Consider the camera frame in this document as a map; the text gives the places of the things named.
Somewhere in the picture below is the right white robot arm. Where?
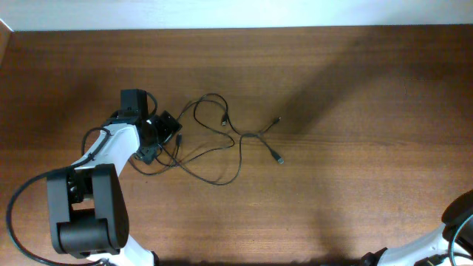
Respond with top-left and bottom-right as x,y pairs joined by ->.
359,191 -> 472,266

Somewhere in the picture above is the black usb cable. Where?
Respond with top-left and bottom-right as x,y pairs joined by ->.
127,92 -> 285,186

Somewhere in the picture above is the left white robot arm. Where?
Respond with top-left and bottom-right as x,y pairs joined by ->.
47,89 -> 182,265

